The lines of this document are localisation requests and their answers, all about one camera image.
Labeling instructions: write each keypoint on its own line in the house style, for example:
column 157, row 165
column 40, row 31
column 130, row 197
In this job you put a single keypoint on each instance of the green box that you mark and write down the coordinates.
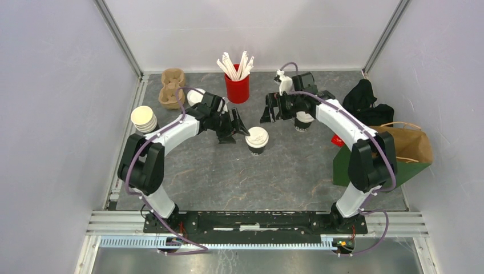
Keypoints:
column 407, row 168

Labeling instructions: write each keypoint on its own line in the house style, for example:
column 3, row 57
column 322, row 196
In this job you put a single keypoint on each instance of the black paper coffee cup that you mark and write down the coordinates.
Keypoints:
column 301, row 126

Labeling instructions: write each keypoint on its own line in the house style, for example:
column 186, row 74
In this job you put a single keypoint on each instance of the white cable duct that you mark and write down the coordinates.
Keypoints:
column 170, row 242

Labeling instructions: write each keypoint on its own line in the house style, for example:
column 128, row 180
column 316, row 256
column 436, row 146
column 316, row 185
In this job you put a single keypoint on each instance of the red straw holder cup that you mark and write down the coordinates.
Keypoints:
column 238, row 92

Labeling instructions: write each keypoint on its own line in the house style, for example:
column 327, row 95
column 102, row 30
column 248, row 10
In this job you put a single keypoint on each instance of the brown cardboard cup carrier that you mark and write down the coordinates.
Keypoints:
column 171, row 80

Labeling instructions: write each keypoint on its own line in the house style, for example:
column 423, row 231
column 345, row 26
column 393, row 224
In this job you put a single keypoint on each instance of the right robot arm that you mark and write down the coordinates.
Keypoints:
column 372, row 164

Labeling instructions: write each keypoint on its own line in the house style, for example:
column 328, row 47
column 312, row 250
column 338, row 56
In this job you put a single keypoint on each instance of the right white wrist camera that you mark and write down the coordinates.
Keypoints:
column 285, row 82

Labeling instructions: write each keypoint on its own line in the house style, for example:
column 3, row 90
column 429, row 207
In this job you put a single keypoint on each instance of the brown paper bag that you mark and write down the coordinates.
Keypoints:
column 411, row 143

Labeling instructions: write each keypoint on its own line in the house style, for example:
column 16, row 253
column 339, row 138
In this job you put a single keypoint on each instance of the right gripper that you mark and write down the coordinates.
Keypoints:
column 274, row 100

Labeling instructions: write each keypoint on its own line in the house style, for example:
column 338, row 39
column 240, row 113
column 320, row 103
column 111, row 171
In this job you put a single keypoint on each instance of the black cloth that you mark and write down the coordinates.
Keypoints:
column 360, row 102

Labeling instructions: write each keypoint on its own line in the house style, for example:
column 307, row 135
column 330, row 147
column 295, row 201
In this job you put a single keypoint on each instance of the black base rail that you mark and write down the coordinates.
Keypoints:
column 263, row 227

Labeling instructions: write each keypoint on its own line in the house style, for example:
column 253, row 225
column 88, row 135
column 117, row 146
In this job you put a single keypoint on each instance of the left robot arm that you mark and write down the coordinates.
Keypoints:
column 142, row 164

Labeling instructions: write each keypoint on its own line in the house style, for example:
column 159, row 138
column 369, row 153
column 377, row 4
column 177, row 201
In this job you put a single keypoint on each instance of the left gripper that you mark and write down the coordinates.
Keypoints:
column 237, row 127

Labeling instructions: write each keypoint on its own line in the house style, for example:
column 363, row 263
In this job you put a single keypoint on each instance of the red tag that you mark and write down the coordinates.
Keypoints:
column 336, row 140

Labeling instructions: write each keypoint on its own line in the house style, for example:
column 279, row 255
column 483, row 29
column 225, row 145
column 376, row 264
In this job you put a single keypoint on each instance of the white cup lid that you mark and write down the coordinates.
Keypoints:
column 258, row 137
column 304, row 117

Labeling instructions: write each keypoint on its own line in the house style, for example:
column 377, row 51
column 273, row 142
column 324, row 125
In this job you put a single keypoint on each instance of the stack of paper cups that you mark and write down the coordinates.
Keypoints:
column 144, row 119

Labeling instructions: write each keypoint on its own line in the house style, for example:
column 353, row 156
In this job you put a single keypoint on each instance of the stack of white lids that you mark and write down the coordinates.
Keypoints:
column 194, row 96

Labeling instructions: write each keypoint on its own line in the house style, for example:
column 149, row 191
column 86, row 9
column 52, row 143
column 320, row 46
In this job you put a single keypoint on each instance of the bundle of wrapped straws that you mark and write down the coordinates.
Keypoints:
column 236, row 71

